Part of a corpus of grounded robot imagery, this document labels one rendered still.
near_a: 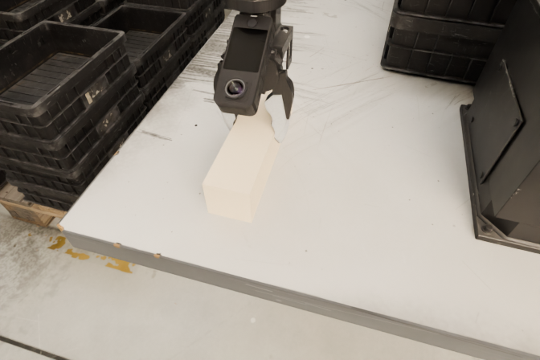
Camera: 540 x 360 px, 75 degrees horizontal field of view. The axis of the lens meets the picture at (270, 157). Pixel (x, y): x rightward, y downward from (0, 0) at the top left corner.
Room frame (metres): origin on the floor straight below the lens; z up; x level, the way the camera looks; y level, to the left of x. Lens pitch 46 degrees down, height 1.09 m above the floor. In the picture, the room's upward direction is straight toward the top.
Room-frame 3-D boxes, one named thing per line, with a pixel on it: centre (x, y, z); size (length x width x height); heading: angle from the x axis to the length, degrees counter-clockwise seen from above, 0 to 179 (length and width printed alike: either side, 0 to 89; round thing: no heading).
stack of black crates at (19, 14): (1.36, 0.91, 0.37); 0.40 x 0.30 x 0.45; 165
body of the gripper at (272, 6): (0.41, 0.01, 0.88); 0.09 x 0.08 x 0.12; 165
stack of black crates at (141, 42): (1.25, 0.53, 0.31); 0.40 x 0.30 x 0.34; 165
